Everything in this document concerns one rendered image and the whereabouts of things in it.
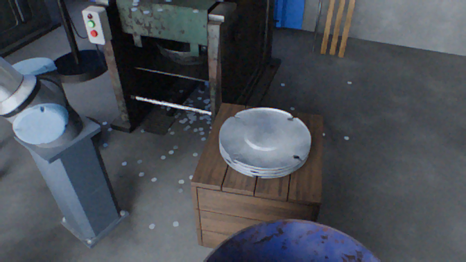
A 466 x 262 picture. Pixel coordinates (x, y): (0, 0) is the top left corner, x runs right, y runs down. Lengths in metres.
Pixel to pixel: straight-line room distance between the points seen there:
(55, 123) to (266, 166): 0.57
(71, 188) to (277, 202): 0.63
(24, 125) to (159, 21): 0.73
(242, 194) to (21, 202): 0.97
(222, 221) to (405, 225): 0.72
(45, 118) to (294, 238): 0.63
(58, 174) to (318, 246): 0.76
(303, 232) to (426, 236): 0.76
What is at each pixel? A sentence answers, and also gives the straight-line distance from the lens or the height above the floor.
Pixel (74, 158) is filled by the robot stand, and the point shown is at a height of 0.39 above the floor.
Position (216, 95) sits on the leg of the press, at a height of 0.32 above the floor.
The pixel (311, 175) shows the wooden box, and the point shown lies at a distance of 1.07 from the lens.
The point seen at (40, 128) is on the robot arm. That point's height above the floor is 0.61.
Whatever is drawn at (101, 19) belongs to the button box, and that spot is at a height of 0.60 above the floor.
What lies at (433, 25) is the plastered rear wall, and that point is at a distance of 2.75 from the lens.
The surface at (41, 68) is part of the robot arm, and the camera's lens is 1.00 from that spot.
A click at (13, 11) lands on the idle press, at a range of 2.92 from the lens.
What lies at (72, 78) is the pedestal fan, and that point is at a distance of 2.28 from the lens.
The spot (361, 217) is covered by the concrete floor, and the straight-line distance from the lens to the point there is 1.46.
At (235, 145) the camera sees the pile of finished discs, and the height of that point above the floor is 0.39.
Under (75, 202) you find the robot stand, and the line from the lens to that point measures 1.24.
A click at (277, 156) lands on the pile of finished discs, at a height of 0.39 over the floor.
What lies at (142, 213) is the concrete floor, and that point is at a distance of 1.43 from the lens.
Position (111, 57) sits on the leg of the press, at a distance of 1.58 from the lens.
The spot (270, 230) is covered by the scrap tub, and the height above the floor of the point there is 0.45.
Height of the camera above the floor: 1.13
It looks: 40 degrees down
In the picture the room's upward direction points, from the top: straight up
